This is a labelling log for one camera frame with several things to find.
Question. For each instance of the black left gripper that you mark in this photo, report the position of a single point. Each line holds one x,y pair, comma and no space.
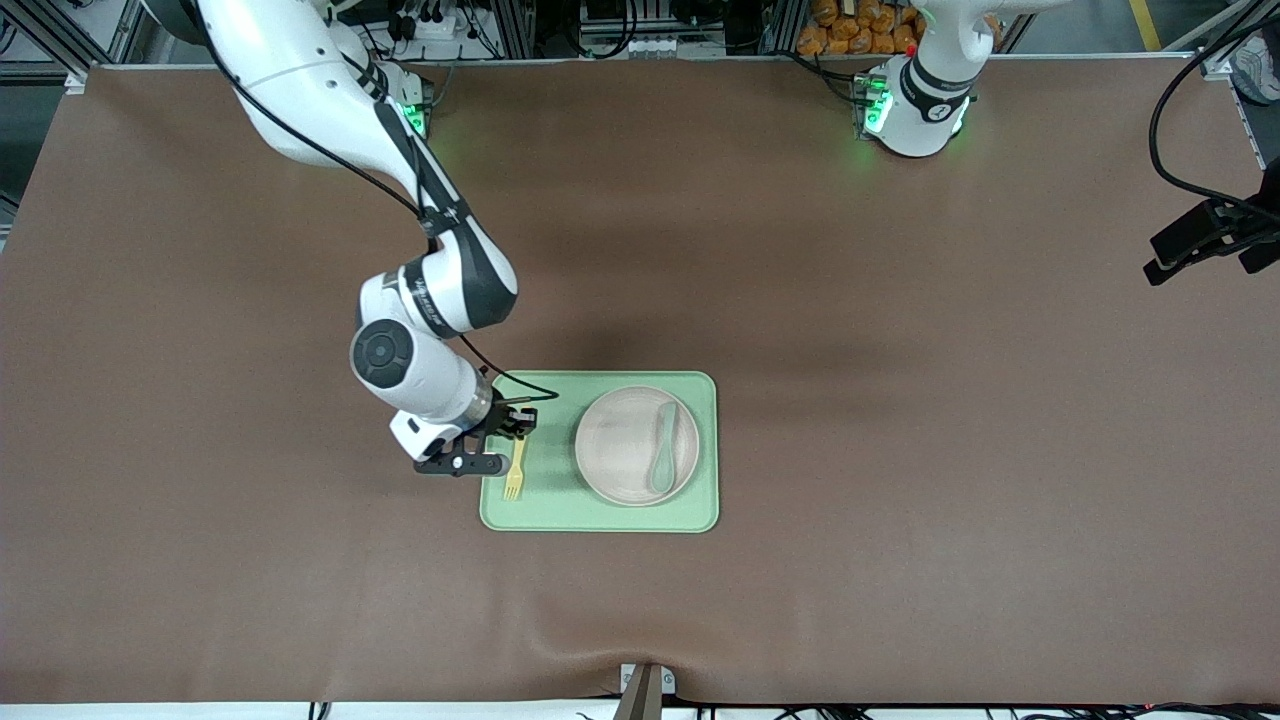
1206,222

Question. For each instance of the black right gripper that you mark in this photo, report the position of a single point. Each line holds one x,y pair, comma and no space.
507,417

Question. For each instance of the yellow plastic fork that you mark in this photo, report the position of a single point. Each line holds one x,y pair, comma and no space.
513,482

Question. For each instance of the beige round plate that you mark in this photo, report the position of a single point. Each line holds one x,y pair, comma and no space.
620,440

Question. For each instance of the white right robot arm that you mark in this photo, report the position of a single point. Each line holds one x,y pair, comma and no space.
300,80

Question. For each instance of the light green rectangular tray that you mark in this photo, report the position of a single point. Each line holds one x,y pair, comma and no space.
560,510

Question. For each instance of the pale green plastic spoon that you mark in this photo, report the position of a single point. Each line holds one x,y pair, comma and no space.
661,478

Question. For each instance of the white terminal block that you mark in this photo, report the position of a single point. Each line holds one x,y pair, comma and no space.
645,47

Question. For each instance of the white power strip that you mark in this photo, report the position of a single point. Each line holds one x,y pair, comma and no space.
435,25

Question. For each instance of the pile of orange items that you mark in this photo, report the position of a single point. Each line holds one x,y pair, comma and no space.
850,25

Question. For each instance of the aluminium frame corner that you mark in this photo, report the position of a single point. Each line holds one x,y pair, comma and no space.
60,35
1220,45

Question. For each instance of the metal table edge bracket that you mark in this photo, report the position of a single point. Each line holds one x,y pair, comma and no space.
645,690

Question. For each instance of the aluminium frame post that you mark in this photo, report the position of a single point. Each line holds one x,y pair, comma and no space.
785,25
512,25

